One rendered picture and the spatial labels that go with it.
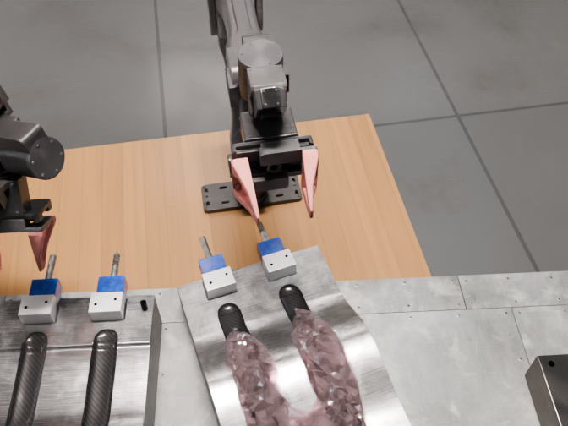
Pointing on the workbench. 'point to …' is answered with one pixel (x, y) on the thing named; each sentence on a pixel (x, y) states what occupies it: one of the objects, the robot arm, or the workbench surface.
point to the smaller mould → (549, 389)
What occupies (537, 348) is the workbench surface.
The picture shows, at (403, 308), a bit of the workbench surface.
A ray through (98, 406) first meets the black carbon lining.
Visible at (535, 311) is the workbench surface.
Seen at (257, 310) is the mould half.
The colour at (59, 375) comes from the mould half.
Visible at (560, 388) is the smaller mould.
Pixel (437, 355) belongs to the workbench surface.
